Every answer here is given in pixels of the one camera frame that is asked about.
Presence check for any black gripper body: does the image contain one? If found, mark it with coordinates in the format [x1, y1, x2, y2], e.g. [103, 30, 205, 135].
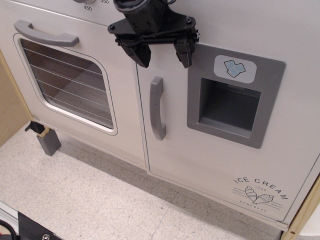
[108, 0, 200, 44]

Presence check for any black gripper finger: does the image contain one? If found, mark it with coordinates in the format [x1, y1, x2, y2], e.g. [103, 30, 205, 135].
[121, 42, 152, 68]
[173, 37, 196, 68]

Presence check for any white toy fridge door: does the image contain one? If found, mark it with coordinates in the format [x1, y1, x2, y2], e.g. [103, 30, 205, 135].
[137, 0, 320, 229]

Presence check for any grey oven knob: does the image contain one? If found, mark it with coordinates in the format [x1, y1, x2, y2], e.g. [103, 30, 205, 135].
[73, 0, 96, 4]

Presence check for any grey ice dispenser panel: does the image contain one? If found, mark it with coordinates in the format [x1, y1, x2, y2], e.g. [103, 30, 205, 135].
[187, 44, 286, 149]

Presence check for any white toy oven door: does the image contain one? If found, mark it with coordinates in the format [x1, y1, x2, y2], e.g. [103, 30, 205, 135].
[0, 0, 146, 169]

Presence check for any white toy kitchen cabinet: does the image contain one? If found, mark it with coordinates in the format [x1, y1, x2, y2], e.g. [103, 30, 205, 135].
[0, 0, 320, 235]

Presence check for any grey kitchen leg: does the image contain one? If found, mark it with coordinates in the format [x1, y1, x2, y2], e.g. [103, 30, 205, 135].
[37, 129, 61, 156]

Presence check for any light wooden left panel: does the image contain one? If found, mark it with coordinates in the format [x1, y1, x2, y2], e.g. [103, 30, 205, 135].
[0, 54, 32, 145]

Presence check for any grey fridge door handle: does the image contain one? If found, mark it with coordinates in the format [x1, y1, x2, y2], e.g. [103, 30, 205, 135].
[149, 76, 167, 141]

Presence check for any grey oven door handle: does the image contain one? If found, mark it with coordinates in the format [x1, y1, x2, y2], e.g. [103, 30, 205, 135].
[14, 20, 80, 47]

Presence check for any black clamp bracket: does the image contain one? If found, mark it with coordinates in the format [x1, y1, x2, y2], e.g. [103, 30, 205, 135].
[24, 121, 45, 134]

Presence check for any light wooden right post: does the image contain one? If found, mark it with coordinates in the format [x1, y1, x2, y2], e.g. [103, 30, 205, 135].
[280, 177, 320, 240]

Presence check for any aluminium rail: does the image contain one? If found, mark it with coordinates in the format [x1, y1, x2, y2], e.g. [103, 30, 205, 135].
[0, 201, 19, 226]

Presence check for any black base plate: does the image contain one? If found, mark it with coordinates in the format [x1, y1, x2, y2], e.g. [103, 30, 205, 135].
[18, 212, 62, 240]

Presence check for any black red cable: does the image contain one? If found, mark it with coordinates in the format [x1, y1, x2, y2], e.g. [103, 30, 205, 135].
[0, 219, 20, 240]

